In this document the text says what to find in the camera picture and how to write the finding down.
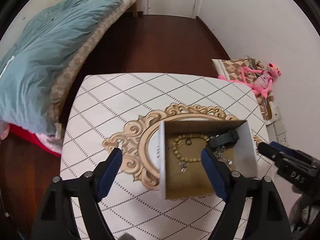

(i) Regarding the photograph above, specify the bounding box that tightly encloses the pink panther plush toy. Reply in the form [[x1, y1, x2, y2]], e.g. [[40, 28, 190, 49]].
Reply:
[[216, 63, 281, 99]]

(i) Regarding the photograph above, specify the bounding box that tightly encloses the wooden bead bracelet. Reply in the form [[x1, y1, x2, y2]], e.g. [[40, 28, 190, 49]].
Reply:
[[171, 133, 211, 163]]

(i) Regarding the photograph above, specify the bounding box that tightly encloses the silver chain bracelet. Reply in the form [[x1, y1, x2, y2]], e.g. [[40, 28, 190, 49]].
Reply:
[[212, 146, 233, 167]]

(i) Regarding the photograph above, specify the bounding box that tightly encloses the white diamond-pattern tablecloth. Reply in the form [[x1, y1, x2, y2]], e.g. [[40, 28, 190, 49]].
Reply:
[[60, 73, 268, 239]]

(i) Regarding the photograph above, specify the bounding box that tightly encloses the white power strip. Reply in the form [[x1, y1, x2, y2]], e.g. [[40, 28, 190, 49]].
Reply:
[[265, 106, 290, 147]]

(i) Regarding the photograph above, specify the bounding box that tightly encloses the red blanket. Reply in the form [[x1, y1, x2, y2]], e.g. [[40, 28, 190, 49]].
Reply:
[[1, 122, 61, 157]]

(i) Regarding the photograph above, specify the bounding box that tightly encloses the white cardboard box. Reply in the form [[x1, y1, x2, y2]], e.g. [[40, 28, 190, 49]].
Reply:
[[159, 120, 258, 200]]

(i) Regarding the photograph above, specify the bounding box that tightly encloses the black fitness band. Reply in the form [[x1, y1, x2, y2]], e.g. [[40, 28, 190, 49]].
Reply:
[[207, 129, 239, 149]]

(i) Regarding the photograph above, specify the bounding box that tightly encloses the teal quilt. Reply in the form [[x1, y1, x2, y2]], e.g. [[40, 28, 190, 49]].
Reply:
[[1, 0, 124, 135]]

